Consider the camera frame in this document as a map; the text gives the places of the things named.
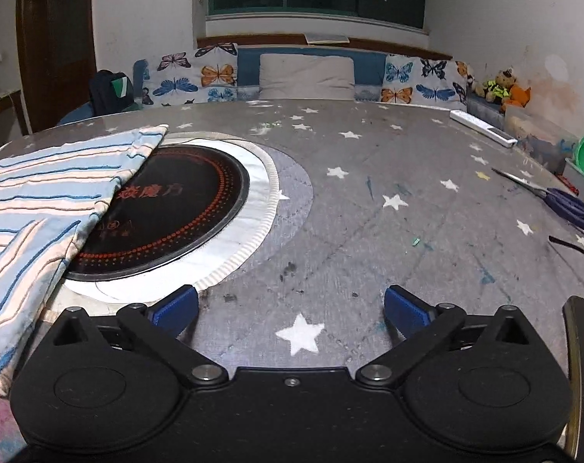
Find blue handled scissors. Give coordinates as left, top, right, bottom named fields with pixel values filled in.
left=492, top=167, right=584, bottom=232

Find left butterfly pillow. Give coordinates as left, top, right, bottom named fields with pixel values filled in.
left=134, top=42, right=239, bottom=108

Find book on window ledge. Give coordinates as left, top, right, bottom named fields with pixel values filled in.
left=304, top=32, right=349, bottom=46

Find blue sofa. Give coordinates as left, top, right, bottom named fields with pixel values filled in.
left=57, top=44, right=472, bottom=127

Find black round induction cooktop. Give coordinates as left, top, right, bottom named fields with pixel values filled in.
left=66, top=144, right=250, bottom=282

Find teddy bear toy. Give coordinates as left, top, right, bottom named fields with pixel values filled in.
left=474, top=68, right=517, bottom=105

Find beige plain pillow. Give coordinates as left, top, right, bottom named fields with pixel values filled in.
left=258, top=53, right=355, bottom=100

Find dark wooden door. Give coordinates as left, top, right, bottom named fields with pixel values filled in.
left=16, top=0, right=96, bottom=132

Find dark wooden desk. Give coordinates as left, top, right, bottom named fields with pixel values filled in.
left=0, top=90, right=29, bottom=147

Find dark backpack with green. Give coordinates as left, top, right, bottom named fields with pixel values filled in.
left=89, top=70, right=134, bottom=116

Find grey star tablecloth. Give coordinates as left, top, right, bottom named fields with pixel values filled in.
left=0, top=98, right=584, bottom=463

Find clear plastic storage box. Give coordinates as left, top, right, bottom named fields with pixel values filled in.
left=503, top=105, right=577, bottom=174

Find white remote control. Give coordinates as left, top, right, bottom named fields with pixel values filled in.
left=449, top=110, right=518, bottom=149

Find butterfly pillow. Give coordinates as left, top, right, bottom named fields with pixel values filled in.
left=134, top=42, right=239, bottom=108
left=380, top=54, right=473, bottom=110

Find right butterfly pillow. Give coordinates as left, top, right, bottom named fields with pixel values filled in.
left=380, top=54, right=473, bottom=110

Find orange plush toy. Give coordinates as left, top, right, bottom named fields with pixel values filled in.
left=500, top=83, right=532, bottom=113

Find blue white striped shirt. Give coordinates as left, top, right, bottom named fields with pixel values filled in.
left=0, top=124, right=167, bottom=397

